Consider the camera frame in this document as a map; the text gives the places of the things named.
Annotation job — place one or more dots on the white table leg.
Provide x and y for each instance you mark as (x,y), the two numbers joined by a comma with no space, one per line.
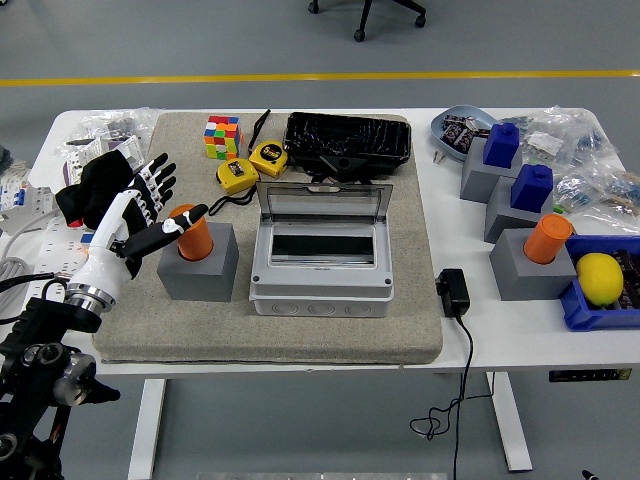
(147,425)
(515,425)

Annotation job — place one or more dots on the clear plastic parts bag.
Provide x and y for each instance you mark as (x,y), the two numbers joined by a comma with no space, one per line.
(115,125)
(565,135)
(600,192)

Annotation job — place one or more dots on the black office chair base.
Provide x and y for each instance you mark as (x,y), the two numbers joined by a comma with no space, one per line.
(367,12)

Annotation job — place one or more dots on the yellow lemon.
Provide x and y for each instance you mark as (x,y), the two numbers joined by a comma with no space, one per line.
(600,280)

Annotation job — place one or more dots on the blue storage bin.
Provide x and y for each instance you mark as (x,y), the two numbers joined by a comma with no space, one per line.
(580,315)

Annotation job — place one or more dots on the white purple breaker box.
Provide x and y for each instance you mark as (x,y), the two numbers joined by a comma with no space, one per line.
(125,147)

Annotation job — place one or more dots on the orange cylinder battery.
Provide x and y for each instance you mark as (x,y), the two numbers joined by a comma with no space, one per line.
(195,242)
(545,240)

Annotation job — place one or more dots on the black cloth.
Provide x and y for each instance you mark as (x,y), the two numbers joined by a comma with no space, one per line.
(100,175)

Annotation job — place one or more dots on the grey electrical enclosure box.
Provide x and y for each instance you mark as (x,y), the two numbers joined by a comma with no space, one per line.
(320,300)

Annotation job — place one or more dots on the blue plastic block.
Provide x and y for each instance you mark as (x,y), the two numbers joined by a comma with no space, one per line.
(502,147)
(532,192)

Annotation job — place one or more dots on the large colourful puzzle cube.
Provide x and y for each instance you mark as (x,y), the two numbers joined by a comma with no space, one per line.
(222,137)

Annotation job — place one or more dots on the dark snack packets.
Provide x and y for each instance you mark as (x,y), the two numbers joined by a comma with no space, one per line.
(457,132)

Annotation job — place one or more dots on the black table control panel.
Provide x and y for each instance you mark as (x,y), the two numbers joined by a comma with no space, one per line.
(590,375)

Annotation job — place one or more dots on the black plastic tray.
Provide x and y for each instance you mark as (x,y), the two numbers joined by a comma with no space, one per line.
(350,135)

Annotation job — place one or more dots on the pale blue plate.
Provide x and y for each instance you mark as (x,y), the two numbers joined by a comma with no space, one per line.
(462,111)

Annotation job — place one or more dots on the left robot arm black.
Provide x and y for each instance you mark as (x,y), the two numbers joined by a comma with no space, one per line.
(30,350)

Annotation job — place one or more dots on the small metal clip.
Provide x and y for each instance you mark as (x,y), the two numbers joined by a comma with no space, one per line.
(439,158)

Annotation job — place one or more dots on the black triangular bracket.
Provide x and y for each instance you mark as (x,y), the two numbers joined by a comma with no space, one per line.
(342,162)

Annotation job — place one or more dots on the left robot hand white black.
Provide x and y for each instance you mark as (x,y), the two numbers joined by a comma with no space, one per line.
(107,260)

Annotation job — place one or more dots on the white circuit breaker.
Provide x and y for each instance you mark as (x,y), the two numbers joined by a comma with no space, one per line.
(20,197)

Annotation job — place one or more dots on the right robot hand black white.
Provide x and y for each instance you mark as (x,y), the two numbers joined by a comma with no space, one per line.
(590,475)

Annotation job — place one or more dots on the smoky transparent box lid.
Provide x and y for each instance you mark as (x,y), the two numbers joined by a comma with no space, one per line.
(325,200)

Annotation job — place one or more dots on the grey block holder round hole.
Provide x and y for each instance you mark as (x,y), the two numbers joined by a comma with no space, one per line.
(200,280)

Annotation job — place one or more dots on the grey-brown mat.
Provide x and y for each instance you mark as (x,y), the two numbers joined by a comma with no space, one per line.
(300,340)

